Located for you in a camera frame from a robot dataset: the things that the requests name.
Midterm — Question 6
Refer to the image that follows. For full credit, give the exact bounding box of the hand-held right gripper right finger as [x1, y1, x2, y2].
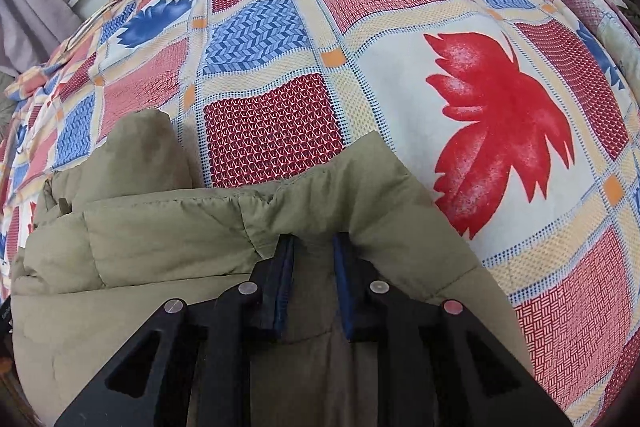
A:
[332, 234, 573, 427]

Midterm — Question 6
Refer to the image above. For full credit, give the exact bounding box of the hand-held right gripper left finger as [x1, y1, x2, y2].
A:
[52, 234, 296, 427]

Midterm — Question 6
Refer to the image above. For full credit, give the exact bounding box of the olive green puffer jacket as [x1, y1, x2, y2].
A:
[10, 107, 516, 427]

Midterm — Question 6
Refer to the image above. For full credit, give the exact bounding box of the leaf print checked bedsheet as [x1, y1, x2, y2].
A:
[0, 0, 640, 427]

